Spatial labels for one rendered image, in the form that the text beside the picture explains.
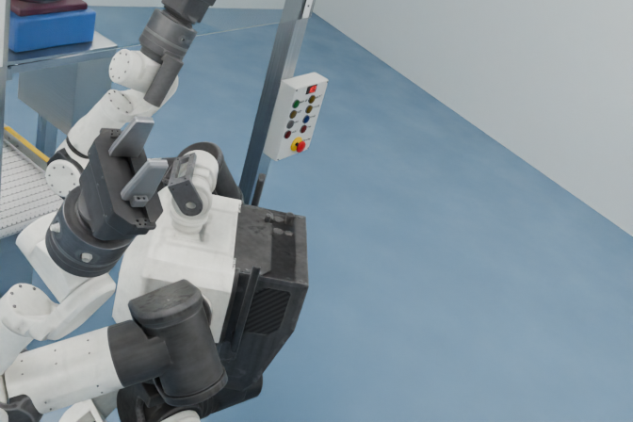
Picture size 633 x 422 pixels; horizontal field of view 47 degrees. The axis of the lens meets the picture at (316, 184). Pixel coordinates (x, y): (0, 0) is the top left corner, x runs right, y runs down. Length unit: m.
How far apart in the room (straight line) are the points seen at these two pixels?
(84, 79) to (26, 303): 0.88
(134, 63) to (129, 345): 0.55
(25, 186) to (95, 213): 1.24
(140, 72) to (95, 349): 0.55
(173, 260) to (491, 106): 4.16
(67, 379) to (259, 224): 0.42
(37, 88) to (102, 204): 1.15
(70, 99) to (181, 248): 0.71
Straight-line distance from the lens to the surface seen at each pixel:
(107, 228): 0.79
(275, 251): 1.23
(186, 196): 1.14
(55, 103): 1.86
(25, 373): 1.10
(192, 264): 1.16
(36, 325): 0.96
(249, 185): 2.43
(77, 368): 1.08
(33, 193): 2.01
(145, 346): 1.06
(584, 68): 4.76
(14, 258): 2.18
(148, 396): 1.39
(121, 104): 1.48
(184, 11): 1.38
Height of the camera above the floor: 1.94
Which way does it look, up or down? 30 degrees down
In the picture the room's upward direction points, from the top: 17 degrees clockwise
